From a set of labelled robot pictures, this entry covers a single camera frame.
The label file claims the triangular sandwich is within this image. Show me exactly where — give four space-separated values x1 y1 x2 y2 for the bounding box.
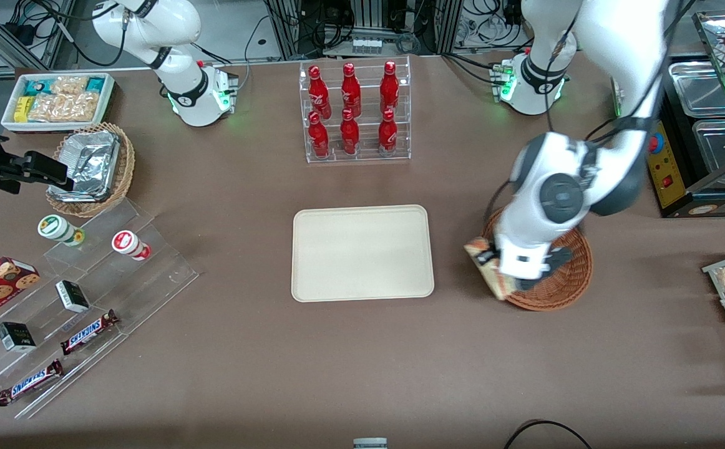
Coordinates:
464 236 517 302

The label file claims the brown round wicker basket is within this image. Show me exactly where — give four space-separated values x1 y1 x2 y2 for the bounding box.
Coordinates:
481 206 593 311

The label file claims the light wicker basket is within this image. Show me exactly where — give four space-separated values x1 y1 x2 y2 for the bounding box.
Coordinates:
46 122 136 218

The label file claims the beige plastic tray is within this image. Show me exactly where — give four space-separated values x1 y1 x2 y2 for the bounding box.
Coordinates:
291 205 435 303

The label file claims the white rectangular snack bin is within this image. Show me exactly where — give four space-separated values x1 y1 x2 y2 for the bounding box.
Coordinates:
1 72 116 133

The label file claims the green lid yogurt cup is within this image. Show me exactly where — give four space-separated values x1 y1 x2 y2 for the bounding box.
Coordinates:
37 214 85 248

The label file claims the aluminium foil container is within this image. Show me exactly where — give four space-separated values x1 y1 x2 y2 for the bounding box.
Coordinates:
49 130 121 202

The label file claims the large clear cracker bag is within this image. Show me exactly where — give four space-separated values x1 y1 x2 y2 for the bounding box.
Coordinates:
28 91 100 123

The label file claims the small clear cracker bag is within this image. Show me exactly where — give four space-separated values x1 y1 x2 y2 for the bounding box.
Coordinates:
49 75 89 95

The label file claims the red lid yogurt cup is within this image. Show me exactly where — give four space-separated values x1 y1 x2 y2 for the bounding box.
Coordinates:
111 230 152 261

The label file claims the small black carton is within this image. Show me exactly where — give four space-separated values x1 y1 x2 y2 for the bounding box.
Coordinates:
0 322 37 353
56 280 90 314

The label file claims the red cola bottle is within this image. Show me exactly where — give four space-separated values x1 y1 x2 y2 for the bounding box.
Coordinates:
379 60 400 115
340 109 361 155
308 65 333 120
340 62 362 118
378 109 398 155
308 111 330 158

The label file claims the clear acrylic stepped shelf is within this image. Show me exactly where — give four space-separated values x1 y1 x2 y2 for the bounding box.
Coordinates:
0 198 200 420

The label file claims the clear acrylic bottle rack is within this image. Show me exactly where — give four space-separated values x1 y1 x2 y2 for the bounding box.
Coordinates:
299 55 412 164

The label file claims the snickers chocolate bar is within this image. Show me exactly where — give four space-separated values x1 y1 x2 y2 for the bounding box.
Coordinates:
0 359 64 407
60 309 120 356

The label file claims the black hot food display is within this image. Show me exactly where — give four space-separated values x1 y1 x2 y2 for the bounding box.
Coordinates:
645 9 725 219

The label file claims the grey power strip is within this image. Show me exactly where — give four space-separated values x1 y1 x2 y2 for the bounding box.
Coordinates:
349 36 383 56

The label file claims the black floor cable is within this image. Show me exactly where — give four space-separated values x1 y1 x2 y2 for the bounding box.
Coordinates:
503 420 594 449

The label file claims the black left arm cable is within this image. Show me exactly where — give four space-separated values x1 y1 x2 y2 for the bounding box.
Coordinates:
483 0 697 228

